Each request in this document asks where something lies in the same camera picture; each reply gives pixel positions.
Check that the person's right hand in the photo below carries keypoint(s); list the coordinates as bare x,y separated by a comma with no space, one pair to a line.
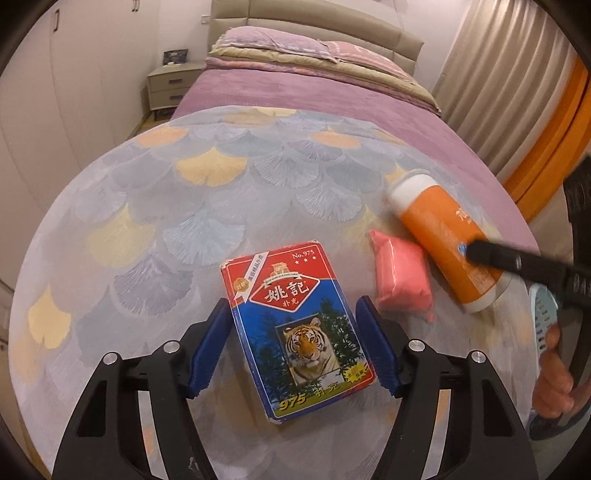
551,387

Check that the red blue playing card box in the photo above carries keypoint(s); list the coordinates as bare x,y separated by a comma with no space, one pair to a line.
295,323

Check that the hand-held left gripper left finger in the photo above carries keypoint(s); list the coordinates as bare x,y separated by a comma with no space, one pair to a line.
207,350

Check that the leaf patterned tablecloth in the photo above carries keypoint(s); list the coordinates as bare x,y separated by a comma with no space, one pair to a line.
184,221

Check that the light blue plastic basket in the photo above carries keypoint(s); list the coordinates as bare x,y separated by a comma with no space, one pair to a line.
542,309

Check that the small picture frame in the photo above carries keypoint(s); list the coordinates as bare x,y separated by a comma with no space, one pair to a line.
175,57

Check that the folded beige quilt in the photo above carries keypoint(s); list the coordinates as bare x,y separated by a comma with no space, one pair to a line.
369,78

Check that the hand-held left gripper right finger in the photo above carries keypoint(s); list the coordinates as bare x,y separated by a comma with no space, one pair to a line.
376,346

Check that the beige nightstand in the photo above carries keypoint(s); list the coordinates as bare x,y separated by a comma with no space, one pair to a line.
173,87

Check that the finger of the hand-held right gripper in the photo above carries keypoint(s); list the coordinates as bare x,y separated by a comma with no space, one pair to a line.
503,258

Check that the beige curtain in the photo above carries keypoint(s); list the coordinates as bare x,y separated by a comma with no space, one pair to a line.
498,69

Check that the orange canister with white lid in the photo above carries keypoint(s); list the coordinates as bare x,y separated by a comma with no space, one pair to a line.
434,221

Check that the beige upholstered headboard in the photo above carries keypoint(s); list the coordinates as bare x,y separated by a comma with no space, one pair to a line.
286,14

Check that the white wardrobe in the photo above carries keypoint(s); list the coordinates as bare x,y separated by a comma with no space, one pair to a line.
69,115

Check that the purple bedspread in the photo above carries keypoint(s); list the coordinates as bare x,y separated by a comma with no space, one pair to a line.
323,92

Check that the pink pillow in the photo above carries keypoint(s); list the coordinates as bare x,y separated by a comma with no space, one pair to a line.
369,55

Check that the pink soft packet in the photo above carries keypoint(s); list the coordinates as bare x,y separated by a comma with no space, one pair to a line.
401,277

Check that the purple pillow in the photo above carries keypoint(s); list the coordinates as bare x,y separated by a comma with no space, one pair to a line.
272,41

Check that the orange curtain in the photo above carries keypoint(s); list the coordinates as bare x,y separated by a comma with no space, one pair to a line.
554,152

